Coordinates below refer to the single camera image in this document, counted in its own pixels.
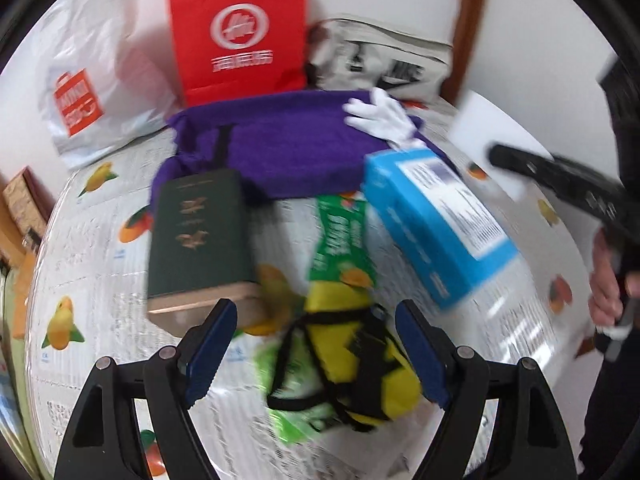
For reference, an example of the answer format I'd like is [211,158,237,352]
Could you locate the wooden headboard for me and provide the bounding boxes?
[0,165,52,281]

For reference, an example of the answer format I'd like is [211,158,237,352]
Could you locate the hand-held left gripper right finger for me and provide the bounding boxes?
[394,299,576,480]

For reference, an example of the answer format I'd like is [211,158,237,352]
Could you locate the yellow black pouch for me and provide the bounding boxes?
[265,280,423,433]

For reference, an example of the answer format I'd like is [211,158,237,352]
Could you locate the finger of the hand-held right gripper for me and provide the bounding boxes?
[488,143,571,196]

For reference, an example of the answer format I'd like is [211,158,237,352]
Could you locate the red paper shopping bag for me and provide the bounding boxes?
[165,0,309,108]

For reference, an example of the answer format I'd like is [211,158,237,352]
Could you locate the blue tissue pack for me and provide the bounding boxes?
[361,147,518,309]

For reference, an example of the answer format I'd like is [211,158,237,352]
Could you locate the brown wooden frame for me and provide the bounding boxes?
[447,0,490,108]

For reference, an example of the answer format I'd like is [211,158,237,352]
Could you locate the light green plastic packet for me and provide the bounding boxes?
[254,335,343,447]

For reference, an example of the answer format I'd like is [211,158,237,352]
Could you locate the white plastic shopping bag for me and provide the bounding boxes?
[37,0,178,171]

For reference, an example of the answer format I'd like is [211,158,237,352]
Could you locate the person's dark clothing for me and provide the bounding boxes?
[579,350,640,476]

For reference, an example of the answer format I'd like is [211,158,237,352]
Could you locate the purple towel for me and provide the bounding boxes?
[150,87,453,206]

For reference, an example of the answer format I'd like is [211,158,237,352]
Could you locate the white glove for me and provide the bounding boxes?
[342,87,426,151]

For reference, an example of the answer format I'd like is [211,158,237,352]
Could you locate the grey sling bag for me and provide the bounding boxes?
[305,17,453,103]

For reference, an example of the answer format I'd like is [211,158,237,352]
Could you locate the dark green box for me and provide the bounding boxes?
[146,169,268,338]

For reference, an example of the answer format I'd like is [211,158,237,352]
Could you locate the dark green snack packet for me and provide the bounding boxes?
[306,192,376,291]

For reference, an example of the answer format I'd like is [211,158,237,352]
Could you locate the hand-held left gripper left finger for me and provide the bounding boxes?
[54,298,238,480]

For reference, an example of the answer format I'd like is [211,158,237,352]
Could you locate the person's right hand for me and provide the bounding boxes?
[589,230,628,336]

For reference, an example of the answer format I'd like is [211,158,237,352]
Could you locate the fruit printed tablecloth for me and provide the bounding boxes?
[0,95,618,480]

